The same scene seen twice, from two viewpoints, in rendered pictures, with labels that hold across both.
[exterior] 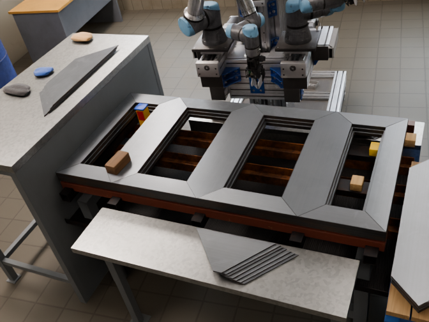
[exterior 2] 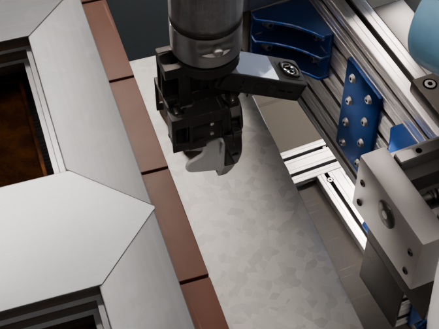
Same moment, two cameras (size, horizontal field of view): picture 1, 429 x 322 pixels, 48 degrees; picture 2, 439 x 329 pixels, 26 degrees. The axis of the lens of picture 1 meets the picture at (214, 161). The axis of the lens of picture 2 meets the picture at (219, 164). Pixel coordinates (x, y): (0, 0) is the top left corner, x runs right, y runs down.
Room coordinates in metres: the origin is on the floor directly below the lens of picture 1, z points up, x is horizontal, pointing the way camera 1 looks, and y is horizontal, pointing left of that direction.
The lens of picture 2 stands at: (1.72, -0.80, 1.81)
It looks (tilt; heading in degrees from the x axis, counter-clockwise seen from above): 51 degrees down; 42
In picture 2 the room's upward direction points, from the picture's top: straight up
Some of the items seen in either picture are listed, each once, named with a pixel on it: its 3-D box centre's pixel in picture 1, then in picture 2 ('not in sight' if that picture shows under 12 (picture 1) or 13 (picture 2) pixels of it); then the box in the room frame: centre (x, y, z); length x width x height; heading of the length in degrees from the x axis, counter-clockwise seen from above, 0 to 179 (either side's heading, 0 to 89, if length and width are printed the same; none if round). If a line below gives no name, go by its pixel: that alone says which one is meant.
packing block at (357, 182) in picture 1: (357, 183); not in sight; (1.52, -0.59, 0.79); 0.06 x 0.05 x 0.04; 150
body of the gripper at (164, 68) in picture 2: (253, 65); (200, 89); (2.25, -0.30, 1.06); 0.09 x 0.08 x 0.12; 150
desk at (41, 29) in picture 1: (72, 16); not in sight; (5.63, 1.28, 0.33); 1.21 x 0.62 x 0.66; 156
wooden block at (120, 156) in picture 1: (117, 162); not in sight; (1.89, 0.46, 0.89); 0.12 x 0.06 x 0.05; 145
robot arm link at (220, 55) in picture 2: (253, 50); (206, 34); (2.25, -0.31, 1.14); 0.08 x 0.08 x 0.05
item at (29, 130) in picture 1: (49, 89); not in sight; (2.52, 0.83, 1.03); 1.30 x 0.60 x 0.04; 150
